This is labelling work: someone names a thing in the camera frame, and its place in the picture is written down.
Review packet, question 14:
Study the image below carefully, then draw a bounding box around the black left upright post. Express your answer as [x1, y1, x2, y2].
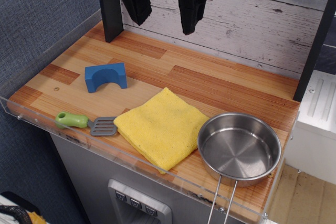
[99, 0, 123, 42]

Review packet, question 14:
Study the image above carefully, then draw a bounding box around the yellow cloth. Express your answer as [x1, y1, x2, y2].
[114, 88, 209, 174]

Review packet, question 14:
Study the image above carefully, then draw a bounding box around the green handled grey toy spatula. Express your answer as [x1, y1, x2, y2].
[55, 111, 117, 136]

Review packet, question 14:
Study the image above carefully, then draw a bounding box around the grey toy cabinet front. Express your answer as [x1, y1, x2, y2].
[49, 132, 253, 224]

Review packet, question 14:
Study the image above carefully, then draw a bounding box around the clear acrylic edge guard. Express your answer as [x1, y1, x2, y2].
[1, 4, 307, 223]

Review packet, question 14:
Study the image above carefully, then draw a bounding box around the yellow black object bottom corner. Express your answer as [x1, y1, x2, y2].
[1, 191, 48, 224]

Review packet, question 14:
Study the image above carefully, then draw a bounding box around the black right upright post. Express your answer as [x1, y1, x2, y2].
[293, 0, 335, 102]

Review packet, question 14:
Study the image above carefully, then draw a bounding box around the silver pot with wire handle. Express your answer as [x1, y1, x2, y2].
[197, 112, 282, 215]

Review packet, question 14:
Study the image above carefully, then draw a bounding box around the black upright post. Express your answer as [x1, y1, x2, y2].
[293, 0, 335, 102]
[99, 0, 123, 42]

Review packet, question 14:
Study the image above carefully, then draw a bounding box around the blue arch wooden block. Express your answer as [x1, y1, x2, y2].
[85, 62, 128, 93]

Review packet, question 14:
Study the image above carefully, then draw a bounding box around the white ridged appliance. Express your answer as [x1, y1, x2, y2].
[285, 70, 335, 184]

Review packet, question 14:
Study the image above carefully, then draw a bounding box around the silver button control panel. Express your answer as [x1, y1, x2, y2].
[108, 179, 173, 223]

